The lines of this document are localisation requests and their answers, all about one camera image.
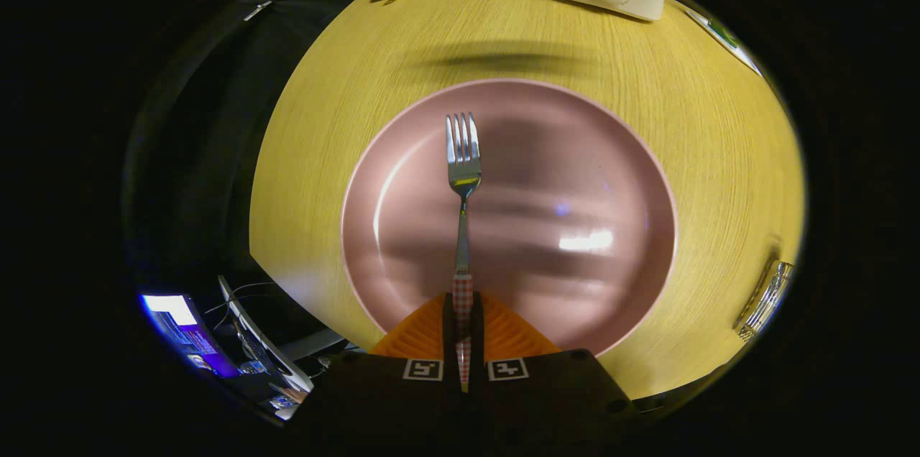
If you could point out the metal perforated basket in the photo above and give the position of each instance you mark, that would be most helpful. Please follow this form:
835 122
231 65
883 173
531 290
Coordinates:
765 299

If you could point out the pink plate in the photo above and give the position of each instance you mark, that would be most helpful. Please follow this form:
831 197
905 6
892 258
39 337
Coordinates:
575 155

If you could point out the black backdrop cloth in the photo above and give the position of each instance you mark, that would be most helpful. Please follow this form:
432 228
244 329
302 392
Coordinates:
201 155

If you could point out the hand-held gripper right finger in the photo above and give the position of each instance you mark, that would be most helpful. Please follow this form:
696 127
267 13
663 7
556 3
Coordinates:
553 407

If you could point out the white framed monitor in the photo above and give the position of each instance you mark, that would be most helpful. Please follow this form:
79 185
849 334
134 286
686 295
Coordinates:
266 342

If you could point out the white clip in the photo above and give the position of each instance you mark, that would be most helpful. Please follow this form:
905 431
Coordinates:
256 10

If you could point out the white coaster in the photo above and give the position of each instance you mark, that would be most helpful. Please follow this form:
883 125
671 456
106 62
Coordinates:
747 58

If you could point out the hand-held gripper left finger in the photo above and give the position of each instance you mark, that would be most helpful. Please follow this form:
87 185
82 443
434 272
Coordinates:
374 407

